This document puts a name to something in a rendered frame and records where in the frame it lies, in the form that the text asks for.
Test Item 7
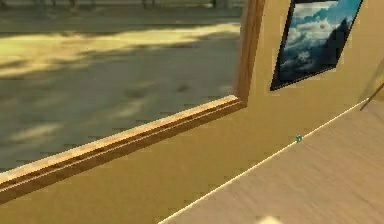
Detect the wooden framed window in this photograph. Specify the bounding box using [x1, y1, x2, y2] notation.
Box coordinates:
[0, 0, 267, 205]

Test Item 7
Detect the framed cloudy sky picture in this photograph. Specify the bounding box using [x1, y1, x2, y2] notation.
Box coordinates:
[269, 0, 364, 92]

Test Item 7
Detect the brown thin wooden rod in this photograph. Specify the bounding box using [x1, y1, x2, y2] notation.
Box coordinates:
[359, 81, 384, 112]

